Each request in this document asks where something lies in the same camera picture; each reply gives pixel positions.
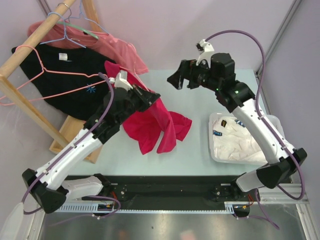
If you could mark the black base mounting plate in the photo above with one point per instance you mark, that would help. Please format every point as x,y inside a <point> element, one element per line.
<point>177,192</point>

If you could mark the magenta t shirt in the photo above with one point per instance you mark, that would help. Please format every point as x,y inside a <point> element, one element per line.
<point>146,127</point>

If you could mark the aluminium corner post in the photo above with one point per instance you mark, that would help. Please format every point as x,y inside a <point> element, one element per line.
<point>282,28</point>

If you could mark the black t shirt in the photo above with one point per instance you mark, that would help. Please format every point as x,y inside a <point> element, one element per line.
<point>72,87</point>

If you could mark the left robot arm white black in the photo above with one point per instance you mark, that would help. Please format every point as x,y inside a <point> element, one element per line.
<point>48,184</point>

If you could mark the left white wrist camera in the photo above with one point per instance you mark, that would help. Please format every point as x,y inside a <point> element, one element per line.
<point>121,80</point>

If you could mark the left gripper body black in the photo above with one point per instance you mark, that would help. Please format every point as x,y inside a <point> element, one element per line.
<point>137,100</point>

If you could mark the white laundry basket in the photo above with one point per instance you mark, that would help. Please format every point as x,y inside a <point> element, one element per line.
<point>250,160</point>

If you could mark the blue wire hanger front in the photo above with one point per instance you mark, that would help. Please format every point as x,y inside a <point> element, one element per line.
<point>64,37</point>

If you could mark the green plastic hanger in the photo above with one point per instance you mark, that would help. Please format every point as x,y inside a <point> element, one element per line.
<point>81,29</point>

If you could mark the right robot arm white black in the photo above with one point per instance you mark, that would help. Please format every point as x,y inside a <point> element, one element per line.
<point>283,159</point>

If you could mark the white slotted cable duct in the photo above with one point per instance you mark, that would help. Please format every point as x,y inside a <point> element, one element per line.
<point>106,207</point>

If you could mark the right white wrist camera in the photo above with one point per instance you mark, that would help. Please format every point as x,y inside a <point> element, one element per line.
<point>206,51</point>

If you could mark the blue wire hanger rear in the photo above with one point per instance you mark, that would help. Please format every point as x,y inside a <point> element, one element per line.
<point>84,13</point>

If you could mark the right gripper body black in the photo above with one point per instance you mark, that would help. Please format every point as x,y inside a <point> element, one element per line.
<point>199,76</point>

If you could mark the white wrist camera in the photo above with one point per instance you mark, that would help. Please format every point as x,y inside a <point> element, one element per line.
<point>206,51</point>
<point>121,80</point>

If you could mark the blue wire hanger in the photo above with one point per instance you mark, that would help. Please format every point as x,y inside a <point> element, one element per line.
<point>64,37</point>
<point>84,13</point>

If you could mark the salmon pink t shirt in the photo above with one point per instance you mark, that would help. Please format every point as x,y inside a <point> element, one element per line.
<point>107,45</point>

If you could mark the white t shirt in basket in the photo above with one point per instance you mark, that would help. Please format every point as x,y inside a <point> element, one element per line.
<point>232,142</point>

